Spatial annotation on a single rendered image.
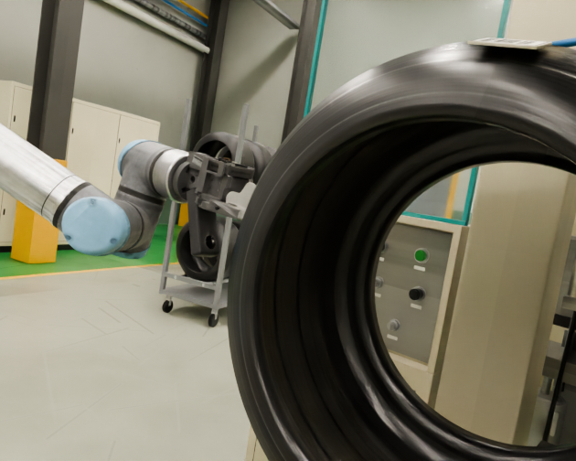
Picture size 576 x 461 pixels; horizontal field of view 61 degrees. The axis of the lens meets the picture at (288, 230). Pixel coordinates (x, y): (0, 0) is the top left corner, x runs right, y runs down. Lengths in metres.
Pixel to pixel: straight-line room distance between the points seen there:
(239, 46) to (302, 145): 11.80
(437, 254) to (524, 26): 0.62
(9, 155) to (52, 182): 0.08
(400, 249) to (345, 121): 0.84
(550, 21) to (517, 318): 0.45
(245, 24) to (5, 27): 5.40
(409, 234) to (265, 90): 10.41
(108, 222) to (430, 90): 0.51
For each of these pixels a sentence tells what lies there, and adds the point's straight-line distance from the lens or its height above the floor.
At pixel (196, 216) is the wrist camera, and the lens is 0.82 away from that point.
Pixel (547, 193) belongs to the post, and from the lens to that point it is 0.83.
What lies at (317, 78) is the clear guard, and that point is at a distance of 1.55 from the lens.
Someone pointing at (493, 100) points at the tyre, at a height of 1.39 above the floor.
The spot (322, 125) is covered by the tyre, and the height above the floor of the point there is 1.36.
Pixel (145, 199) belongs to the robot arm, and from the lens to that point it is 0.92.
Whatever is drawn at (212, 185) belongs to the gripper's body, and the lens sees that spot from 0.79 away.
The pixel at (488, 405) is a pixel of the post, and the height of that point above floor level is 1.00.
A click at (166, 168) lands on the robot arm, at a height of 1.29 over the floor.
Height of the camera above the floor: 1.29
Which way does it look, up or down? 5 degrees down
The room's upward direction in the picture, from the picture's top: 9 degrees clockwise
